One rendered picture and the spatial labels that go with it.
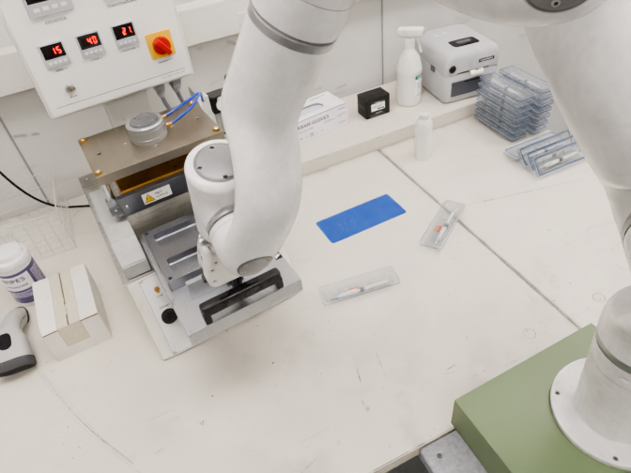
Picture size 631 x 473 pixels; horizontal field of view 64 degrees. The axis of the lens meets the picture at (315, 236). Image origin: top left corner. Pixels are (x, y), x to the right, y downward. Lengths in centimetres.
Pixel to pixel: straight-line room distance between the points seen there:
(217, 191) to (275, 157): 9
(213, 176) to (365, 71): 133
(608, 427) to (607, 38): 59
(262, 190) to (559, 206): 104
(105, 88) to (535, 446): 108
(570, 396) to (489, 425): 14
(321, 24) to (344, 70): 136
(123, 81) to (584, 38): 96
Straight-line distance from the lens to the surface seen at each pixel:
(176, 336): 114
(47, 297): 129
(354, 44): 183
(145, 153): 109
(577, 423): 94
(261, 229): 57
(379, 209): 139
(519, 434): 92
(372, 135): 162
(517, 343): 113
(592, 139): 54
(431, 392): 103
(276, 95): 52
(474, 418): 93
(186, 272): 95
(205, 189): 61
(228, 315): 89
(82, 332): 122
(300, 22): 48
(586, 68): 51
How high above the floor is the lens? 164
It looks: 42 degrees down
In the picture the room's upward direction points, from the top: 8 degrees counter-clockwise
